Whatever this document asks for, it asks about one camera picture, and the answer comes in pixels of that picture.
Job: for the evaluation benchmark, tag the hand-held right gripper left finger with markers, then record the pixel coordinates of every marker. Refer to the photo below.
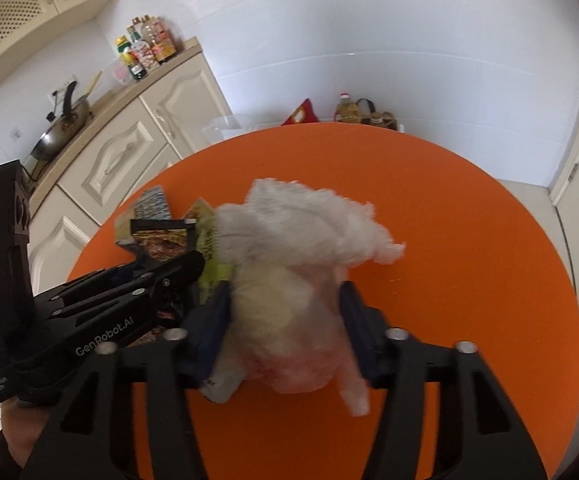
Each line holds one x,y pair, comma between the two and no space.
209,340

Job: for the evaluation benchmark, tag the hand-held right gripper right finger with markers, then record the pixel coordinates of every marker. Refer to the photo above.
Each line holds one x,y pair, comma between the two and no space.
364,340

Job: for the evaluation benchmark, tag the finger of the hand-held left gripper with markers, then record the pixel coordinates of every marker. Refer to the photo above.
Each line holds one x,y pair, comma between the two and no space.
134,294
159,266

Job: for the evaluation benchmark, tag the dark snack wrapper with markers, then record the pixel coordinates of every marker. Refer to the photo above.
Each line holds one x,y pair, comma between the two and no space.
162,237

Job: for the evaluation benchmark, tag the yellow snack wrapper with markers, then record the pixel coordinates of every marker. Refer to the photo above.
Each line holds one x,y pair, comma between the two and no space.
207,232

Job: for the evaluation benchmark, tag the yellowish packet with striped label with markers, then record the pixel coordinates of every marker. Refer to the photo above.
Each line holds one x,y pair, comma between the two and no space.
150,204

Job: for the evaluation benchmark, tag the clear plastic bag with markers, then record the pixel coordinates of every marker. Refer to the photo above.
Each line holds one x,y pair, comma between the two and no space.
284,330

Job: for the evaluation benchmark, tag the person's left hand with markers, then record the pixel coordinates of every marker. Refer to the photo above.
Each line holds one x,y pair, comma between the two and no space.
22,435

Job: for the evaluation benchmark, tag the cream base cabinets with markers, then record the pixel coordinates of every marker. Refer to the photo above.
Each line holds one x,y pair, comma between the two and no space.
134,150

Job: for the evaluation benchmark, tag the steel wok with lid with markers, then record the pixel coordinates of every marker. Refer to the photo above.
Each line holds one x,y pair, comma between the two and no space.
62,132

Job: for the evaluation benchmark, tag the beige stone countertop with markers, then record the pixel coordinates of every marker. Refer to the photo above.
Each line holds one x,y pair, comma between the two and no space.
134,87

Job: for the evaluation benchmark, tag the clear plastic container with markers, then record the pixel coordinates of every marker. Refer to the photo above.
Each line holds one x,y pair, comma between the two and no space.
120,72

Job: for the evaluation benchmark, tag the small dark sauce bottle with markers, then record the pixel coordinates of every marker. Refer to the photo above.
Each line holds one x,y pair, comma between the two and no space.
138,68

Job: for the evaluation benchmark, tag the red bag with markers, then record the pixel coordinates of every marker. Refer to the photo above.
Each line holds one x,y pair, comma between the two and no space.
302,112

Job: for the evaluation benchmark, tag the white and red seasoning pouch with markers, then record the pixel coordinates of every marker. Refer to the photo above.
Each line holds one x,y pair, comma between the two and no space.
144,53

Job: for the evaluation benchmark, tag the green bottle with yellow cap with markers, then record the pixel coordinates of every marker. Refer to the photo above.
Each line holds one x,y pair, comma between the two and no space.
122,46

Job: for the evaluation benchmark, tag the cooking oil bottle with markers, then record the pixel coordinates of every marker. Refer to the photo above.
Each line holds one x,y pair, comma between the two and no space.
347,109

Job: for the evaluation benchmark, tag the cream lattice door cabinet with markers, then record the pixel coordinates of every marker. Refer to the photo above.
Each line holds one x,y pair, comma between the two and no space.
34,10

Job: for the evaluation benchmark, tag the white wall socket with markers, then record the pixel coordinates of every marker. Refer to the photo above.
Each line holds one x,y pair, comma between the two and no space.
63,87

